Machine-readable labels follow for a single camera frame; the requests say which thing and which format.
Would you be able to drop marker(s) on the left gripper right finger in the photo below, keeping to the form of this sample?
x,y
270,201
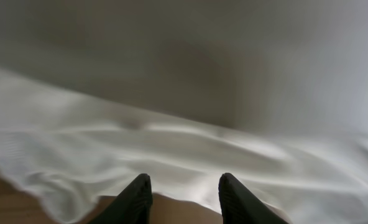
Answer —
x,y
240,206

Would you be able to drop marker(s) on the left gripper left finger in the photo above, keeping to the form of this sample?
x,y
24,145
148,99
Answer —
x,y
131,206

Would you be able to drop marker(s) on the white printed t-shirt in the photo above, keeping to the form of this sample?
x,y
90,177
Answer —
x,y
93,93

